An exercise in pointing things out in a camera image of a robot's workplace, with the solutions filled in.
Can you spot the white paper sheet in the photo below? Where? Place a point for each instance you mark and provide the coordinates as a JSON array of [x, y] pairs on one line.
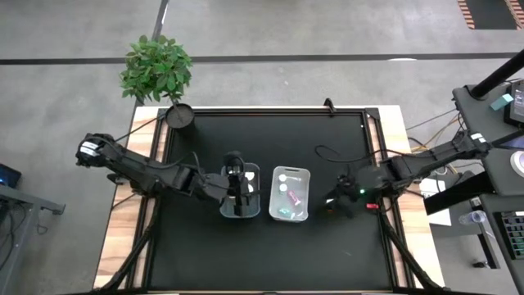
[[434, 207]]

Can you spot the black side desk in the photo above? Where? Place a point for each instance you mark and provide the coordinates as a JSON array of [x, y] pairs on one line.
[[471, 106]]

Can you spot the white plastic bin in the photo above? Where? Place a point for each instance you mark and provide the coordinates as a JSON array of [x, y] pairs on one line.
[[275, 201]]

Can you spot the black round pole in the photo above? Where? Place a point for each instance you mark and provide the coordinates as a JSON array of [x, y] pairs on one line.
[[497, 75]]

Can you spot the white tape roll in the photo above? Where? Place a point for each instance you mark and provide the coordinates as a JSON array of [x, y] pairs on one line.
[[519, 162]]

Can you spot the small teal box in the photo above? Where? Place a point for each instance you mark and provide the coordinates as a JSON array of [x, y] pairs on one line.
[[501, 102]]

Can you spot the small teal pill bottle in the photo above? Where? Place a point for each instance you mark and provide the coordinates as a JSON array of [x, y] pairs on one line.
[[285, 212]]

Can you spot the black keyboard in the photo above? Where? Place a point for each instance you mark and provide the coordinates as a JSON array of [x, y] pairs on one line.
[[511, 233]]

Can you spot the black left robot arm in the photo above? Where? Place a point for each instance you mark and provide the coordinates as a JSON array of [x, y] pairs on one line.
[[143, 168]]

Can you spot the device with blue screen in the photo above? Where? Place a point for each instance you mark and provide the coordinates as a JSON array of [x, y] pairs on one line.
[[7, 175]]

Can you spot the black rug red border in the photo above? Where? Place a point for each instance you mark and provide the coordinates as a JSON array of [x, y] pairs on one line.
[[491, 12]]

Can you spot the black plant pot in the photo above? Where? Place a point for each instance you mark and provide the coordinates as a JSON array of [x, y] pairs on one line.
[[179, 116]]

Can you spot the dark tablet screen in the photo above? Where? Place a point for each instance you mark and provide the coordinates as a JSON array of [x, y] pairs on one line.
[[518, 102]]

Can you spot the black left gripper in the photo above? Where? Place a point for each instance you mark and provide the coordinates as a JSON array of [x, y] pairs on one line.
[[235, 170]]

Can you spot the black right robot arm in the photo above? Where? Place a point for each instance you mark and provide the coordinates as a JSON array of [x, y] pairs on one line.
[[430, 160]]

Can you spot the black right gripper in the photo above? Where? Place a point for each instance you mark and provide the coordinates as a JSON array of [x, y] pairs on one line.
[[354, 186]]

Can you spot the black table clamp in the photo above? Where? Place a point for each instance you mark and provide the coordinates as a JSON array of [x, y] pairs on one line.
[[328, 104]]

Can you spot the green artificial plant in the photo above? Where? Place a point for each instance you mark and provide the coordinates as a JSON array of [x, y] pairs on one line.
[[155, 67]]

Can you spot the amber pill bottle white cap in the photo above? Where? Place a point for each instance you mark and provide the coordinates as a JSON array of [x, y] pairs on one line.
[[250, 188], [250, 176]]

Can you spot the blue-grey plastic bin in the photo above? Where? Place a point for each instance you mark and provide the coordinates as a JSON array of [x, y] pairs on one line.
[[254, 207]]

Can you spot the grey side table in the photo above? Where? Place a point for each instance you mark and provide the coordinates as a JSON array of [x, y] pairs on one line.
[[20, 205]]

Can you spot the small red clip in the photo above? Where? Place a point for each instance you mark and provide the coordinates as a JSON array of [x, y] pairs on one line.
[[371, 205]]

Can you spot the black aluminium table frame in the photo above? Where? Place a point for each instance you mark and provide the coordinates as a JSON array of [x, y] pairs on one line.
[[266, 111]]

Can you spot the clear plastic water bottle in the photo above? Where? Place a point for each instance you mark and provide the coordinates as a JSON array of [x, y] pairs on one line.
[[471, 217]]

